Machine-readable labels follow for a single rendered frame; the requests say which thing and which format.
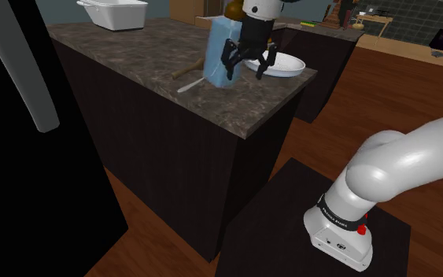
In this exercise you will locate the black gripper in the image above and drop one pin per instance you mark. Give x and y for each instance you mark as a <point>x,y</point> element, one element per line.
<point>255,36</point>

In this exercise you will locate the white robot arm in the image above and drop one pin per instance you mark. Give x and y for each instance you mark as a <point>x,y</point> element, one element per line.
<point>390,168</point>

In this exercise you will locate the light blue carton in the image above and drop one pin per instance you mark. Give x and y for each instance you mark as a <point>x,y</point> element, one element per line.
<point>215,50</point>

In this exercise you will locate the white plate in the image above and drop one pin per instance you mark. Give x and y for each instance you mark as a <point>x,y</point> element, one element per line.
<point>288,65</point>

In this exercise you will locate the brown wooden stick utensil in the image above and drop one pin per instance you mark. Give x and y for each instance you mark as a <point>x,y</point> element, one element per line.
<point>186,70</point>

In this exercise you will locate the white thin utensil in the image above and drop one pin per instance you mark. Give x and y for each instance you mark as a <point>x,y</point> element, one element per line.
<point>190,85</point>

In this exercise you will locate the yellow green sponge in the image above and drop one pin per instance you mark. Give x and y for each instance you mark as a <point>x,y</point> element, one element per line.
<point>308,24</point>

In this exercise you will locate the dark counter cabinet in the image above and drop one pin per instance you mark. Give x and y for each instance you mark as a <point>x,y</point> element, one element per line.
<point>321,69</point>

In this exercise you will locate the light wooden cabinet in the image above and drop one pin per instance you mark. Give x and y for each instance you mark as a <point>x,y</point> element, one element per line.
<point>182,9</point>

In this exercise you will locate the brown tiered figure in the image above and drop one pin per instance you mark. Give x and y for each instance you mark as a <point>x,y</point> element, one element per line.
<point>330,19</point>

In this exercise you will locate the dark kitchen island cabinet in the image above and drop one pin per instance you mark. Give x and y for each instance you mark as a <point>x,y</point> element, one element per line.
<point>159,153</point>

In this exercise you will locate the small wooden table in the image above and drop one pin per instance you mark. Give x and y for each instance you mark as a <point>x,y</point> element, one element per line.
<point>376,19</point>

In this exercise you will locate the white rectangular tub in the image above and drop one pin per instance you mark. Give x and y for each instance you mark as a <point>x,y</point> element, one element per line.
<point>119,15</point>

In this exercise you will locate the dark robot stand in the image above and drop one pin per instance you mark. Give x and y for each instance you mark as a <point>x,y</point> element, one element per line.
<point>271,230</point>

